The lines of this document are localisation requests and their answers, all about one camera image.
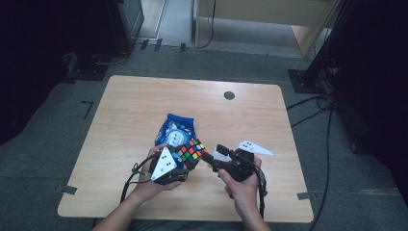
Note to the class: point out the black tape strip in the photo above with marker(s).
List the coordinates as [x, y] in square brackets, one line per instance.
[158, 45]
[144, 44]
[183, 47]

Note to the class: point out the blue wet wipes pack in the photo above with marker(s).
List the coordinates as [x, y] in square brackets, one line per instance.
[174, 128]

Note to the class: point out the person's right hand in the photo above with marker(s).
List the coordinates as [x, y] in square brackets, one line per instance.
[245, 195]

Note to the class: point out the black stand base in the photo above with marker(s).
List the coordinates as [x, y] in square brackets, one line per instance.
[86, 69]

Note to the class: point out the light wooden furniture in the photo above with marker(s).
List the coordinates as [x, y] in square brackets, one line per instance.
[272, 12]

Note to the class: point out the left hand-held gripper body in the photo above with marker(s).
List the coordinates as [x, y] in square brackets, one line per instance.
[163, 166]

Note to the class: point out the person's left hand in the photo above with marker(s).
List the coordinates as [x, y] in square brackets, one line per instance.
[150, 189]

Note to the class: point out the colourful puzzle cube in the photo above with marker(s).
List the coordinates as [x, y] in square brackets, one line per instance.
[189, 152]

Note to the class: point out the angled black tape mark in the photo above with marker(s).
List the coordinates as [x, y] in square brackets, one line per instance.
[87, 107]

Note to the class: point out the person's lap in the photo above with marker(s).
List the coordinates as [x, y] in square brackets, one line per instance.
[192, 226]

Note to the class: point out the black cabinet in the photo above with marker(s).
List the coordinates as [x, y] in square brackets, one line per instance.
[128, 22]

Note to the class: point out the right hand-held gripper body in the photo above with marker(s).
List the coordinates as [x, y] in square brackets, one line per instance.
[240, 166]

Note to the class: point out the black metal stand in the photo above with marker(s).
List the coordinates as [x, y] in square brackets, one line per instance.
[308, 77]

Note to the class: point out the black round table grommet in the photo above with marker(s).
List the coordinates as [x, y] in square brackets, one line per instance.
[229, 95]

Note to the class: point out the dark curtain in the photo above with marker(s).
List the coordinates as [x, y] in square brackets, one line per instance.
[29, 64]
[378, 80]

